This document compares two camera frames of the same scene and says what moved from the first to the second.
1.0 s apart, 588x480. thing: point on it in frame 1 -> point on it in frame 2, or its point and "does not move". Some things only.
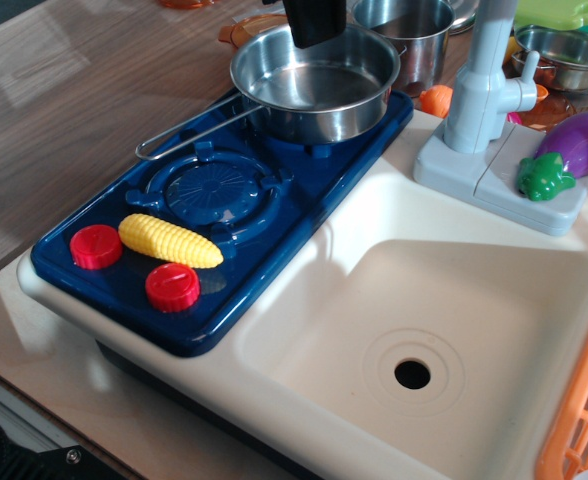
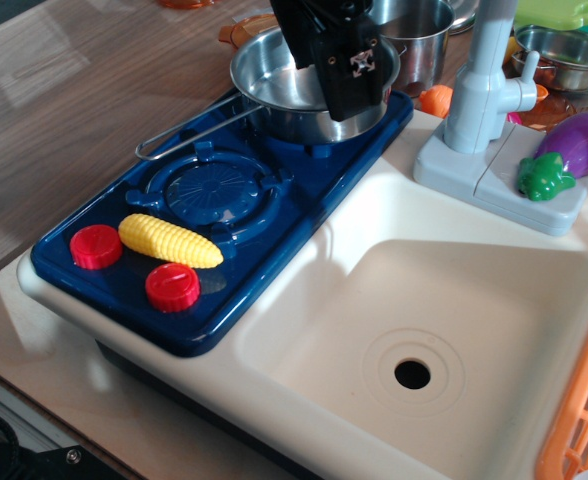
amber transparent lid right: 548,112 does not move
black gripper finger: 314,21 -> 353,56
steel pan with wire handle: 332,92 does not move
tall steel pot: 419,30 does not move
